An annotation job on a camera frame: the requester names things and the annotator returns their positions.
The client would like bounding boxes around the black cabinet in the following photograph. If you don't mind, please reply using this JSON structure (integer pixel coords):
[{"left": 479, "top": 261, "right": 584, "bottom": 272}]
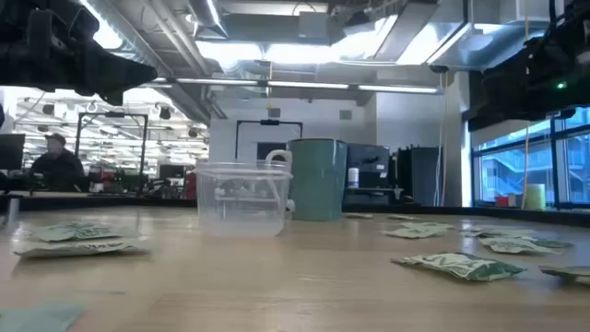
[{"left": 395, "top": 145, "right": 442, "bottom": 208}]

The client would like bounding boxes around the black table edge rail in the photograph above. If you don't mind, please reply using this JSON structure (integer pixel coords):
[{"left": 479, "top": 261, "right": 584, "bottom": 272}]
[{"left": 0, "top": 193, "right": 590, "bottom": 228}]

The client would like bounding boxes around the black appliance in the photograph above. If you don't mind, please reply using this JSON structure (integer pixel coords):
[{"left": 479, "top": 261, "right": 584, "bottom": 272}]
[{"left": 345, "top": 142, "right": 393, "bottom": 207}]

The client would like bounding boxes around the white handle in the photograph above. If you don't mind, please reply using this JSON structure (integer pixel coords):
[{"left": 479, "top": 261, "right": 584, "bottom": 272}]
[{"left": 265, "top": 148, "right": 296, "bottom": 213}]

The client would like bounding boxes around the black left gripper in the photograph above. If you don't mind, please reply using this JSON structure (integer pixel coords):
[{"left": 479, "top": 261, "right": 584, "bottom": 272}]
[{"left": 0, "top": 0, "right": 158, "bottom": 106}]

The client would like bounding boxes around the red object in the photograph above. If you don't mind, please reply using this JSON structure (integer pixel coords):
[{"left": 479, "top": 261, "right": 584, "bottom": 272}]
[{"left": 183, "top": 170, "right": 198, "bottom": 200}]

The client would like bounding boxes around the clear plastic container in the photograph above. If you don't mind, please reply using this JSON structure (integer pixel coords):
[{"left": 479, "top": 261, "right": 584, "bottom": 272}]
[{"left": 193, "top": 160, "right": 294, "bottom": 239}]

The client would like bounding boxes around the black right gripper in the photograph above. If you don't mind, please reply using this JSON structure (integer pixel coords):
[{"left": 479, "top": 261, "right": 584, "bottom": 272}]
[{"left": 481, "top": 36, "right": 590, "bottom": 114}]

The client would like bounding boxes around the grey table post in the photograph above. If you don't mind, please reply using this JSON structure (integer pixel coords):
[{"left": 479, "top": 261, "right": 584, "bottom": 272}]
[{"left": 4, "top": 193, "right": 22, "bottom": 227}]

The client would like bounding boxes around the black monitor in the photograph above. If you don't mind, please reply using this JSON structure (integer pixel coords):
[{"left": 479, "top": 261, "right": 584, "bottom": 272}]
[
  {"left": 159, "top": 164, "right": 185, "bottom": 181},
  {"left": 0, "top": 133, "right": 27, "bottom": 171}
]

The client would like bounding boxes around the person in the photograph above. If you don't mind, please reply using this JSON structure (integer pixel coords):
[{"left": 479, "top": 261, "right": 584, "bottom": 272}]
[{"left": 28, "top": 132, "right": 89, "bottom": 194}]

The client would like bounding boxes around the black metal frame stand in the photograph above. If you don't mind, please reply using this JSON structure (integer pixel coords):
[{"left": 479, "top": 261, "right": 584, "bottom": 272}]
[{"left": 75, "top": 112, "right": 149, "bottom": 195}]

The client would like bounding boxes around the long ceiling light tube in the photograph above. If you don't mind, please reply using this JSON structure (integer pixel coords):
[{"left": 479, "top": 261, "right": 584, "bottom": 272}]
[{"left": 151, "top": 77, "right": 444, "bottom": 96}]

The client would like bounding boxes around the teal mug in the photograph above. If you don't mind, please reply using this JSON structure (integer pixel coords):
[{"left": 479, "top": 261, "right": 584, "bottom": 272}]
[{"left": 286, "top": 137, "right": 349, "bottom": 222}]

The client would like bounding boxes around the yellow-green cylinder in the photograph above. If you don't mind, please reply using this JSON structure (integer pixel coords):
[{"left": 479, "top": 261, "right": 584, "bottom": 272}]
[{"left": 525, "top": 183, "right": 548, "bottom": 211}]

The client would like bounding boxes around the black frame with camera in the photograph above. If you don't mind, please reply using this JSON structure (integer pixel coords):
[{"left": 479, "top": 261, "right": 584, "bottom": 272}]
[{"left": 234, "top": 119, "right": 304, "bottom": 160}]

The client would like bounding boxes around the yellow hanging cable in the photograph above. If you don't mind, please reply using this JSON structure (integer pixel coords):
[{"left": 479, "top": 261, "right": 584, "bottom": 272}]
[
  {"left": 265, "top": 61, "right": 275, "bottom": 111},
  {"left": 520, "top": 0, "right": 531, "bottom": 211}
]

